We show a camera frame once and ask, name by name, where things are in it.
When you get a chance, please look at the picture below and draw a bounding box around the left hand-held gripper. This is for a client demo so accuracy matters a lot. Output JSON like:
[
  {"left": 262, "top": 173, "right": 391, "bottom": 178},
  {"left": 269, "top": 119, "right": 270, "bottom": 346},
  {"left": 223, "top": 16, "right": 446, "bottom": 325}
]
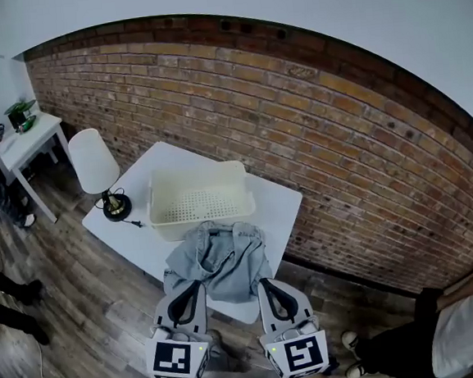
[{"left": 139, "top": 280, "right": 215, "bottom": 378}]

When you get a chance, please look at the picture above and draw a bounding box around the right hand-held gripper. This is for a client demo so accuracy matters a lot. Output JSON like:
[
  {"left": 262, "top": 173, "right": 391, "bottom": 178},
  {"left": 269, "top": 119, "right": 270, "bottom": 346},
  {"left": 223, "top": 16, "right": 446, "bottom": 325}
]
[{"left": 253, "top": 272, "right": 333, "bottom": 378}]

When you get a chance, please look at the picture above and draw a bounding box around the light blue denim garment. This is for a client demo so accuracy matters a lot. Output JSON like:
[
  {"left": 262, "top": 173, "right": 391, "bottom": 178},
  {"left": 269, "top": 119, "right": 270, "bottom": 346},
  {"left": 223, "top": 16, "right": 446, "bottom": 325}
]
[{"left": 157, "top": 216, "right": 276, "bottom": 311}]

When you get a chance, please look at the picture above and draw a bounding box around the cream perforated plastic basket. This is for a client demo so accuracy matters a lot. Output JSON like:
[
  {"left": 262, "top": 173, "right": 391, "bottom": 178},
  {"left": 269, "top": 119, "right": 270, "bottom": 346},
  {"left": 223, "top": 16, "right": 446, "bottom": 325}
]
[{"left": 143, "top": 158, "right": 260, "bottom": 245}]

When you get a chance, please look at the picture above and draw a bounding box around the white square table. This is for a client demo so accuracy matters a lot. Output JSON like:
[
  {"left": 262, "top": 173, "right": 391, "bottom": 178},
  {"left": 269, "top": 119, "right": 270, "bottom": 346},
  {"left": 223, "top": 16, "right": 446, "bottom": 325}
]
[{"left": 75, "top": 129, "right": 315, "bottom": 338}]

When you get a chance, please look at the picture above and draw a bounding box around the table lamp with white shade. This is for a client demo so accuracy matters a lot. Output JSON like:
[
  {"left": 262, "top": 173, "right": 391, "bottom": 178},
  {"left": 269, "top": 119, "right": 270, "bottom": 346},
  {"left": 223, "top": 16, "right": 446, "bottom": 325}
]
[{"left": 66, "top": 125, "right": 134, "bottom": 227}]

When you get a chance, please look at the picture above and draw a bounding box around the white side table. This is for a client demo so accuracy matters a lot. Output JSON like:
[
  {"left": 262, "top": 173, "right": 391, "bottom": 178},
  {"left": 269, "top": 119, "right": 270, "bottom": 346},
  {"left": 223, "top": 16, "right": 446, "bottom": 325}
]
[{"left": 0, "top": 107, "right": 78, "bottom": 230}]

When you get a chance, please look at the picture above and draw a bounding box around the green tiered tray stand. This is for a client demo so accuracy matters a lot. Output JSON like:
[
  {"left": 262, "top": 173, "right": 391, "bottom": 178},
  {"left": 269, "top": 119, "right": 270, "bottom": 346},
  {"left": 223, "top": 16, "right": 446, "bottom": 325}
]
[{"left": 2, "top": 98, "right": 40, "bottom": 136}]

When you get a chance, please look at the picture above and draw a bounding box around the black lamp power cable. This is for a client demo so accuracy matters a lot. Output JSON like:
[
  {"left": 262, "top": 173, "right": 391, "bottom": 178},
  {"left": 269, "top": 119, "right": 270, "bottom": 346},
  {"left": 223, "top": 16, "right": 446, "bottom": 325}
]
[{"left": 92, "top": 185, "right": 144, "bottom": 233}]

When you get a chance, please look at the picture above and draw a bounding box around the white floor cable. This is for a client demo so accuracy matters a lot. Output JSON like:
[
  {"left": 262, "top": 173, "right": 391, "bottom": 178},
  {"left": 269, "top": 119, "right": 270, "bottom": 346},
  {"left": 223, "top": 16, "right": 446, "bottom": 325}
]
[{"left": 34, "top": 335, "right": 57, "bottom": 378}]

